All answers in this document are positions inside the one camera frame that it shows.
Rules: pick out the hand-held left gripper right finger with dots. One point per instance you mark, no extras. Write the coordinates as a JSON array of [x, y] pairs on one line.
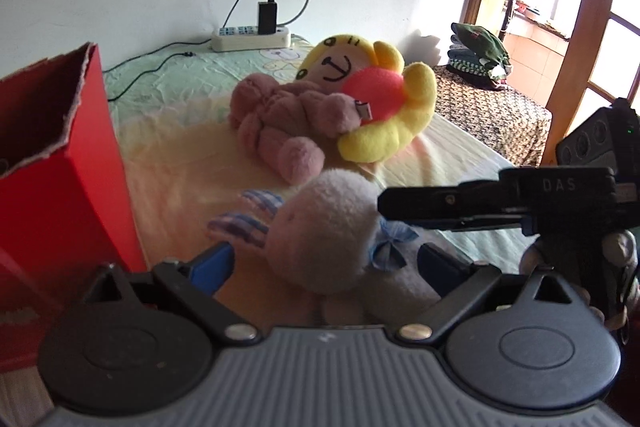
[[440, 268]]

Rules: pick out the black charger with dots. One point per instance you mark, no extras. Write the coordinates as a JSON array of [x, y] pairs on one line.
[[267, 19]]

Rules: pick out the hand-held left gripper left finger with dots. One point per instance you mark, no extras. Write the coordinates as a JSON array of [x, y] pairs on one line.
[[212, 267]]

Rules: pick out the red cardboard box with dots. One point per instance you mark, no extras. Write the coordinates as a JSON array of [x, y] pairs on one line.
[[60, 232]]

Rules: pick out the folded striped clothes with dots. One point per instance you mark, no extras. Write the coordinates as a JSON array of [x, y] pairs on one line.
[[470, 72]]

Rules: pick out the yellow plush doll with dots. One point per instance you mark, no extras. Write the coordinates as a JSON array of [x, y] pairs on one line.
[[390, 127]]

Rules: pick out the pink bear plush toy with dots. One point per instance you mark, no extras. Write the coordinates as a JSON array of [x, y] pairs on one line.
[[280, 117]]

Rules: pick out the white rabbit plush blue bow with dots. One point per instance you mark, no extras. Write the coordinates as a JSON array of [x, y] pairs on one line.
[[325, 227]]

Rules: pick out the person's right hand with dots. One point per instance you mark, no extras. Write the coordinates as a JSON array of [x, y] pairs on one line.
[[621, 248]]

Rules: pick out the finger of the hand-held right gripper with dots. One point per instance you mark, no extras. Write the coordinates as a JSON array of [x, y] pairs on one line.
[[440, 204]]

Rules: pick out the patterned cloth covered furniture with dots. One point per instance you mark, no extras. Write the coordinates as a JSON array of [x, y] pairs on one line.
[[500, 122]]

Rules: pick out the white power strip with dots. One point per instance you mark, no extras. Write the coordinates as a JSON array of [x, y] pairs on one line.
[[235, 41]]

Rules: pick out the wooden glass door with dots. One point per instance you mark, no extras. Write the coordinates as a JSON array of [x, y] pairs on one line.
[[585, 7]]

